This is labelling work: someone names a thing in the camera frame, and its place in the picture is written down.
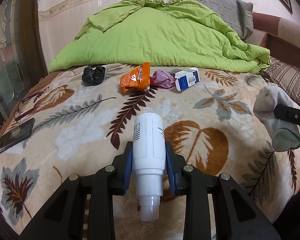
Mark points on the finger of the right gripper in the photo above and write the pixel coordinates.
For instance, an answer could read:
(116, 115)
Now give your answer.
(288, 114)

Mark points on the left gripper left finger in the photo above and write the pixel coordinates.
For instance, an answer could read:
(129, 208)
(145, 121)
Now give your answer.
(63, 214)

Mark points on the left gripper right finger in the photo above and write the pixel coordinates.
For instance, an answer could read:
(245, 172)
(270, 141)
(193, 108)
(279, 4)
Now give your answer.
(236, 215)

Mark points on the white sock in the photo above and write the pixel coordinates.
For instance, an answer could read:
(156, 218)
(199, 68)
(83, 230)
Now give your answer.
(284, 135)

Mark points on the white plastic bottle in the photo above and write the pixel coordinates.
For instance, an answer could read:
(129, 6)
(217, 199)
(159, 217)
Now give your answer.
(149, 163)

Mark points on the purple bag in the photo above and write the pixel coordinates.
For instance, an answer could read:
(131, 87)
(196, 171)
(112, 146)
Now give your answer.
(162, 79)

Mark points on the black bag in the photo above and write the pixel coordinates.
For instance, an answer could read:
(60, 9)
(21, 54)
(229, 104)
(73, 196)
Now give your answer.
(93, 75)

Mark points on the orange snack wrapper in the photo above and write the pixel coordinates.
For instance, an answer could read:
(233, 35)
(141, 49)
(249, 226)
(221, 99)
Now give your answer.
(137, 79)

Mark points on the striped brown pillow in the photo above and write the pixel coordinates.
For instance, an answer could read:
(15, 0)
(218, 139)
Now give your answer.
(286, 76)

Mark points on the brown padded headboard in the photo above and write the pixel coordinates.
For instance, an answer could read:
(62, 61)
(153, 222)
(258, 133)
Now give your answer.
(281, 36)

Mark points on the leaf pattern blanket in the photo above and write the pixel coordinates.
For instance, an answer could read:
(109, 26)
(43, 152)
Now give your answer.
(80, 129)

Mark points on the black smartphone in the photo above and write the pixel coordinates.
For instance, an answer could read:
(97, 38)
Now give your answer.
(16, 135)

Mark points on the grey pillow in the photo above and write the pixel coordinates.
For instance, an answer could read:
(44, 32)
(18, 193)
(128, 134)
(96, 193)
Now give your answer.
(236, 13)

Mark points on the glass panel door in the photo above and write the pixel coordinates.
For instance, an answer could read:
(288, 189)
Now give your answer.
(22, 63)

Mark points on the green quilt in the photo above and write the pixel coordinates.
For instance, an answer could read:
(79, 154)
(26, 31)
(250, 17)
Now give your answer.
(181, 33)

